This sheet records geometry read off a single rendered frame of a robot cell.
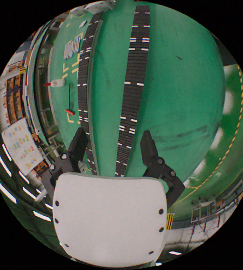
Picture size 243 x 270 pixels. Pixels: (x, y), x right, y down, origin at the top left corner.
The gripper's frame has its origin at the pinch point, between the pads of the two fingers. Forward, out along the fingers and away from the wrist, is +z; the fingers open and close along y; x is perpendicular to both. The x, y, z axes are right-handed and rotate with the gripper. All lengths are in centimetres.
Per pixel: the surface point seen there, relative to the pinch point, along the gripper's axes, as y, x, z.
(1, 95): -1087, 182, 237
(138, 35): 4.1, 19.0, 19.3
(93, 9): -15, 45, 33
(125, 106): 2.3, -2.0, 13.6
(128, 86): 2.7, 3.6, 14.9
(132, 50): 3.0, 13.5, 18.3
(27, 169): -281, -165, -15
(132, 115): 4.3, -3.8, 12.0
